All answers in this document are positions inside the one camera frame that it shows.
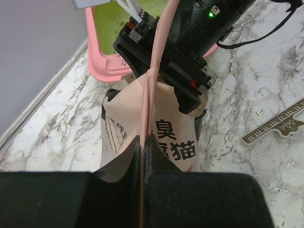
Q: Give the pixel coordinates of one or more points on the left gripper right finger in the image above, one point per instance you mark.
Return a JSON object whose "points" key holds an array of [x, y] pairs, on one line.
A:
{"points": [[176, 199]]}

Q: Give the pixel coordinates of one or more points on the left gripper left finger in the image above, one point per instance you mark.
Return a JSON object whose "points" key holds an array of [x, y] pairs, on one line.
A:
{"points": [[106, 198]]}

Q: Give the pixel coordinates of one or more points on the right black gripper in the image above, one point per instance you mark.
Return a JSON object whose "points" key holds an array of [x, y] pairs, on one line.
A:
{"points": [[189, 78]]}

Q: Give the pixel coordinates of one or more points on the beige cat litter bag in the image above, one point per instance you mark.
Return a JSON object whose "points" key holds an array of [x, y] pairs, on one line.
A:
{"points": [[149, 106]]}

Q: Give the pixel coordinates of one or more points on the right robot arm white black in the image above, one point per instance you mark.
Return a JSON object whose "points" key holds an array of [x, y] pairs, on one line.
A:
{"points": [[197, 26]]}

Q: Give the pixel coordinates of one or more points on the pink green litter box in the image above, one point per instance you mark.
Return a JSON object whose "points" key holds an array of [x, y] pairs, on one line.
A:
{"points": [[103, 27]]}

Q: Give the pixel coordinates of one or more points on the green cat litter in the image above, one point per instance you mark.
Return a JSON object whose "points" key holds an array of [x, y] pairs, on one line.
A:
{"points": [[144, 11]]}

